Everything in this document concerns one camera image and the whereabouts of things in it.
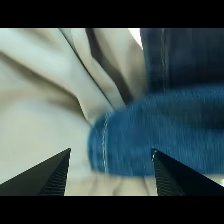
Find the blue jeans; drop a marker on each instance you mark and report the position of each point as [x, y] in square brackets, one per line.
[166, 133]

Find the pink garment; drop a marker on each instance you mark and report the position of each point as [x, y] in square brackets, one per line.
[40, 100]

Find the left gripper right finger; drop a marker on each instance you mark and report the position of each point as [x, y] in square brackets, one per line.
[180, 181]

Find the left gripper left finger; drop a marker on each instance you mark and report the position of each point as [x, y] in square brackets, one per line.
[40, 180]

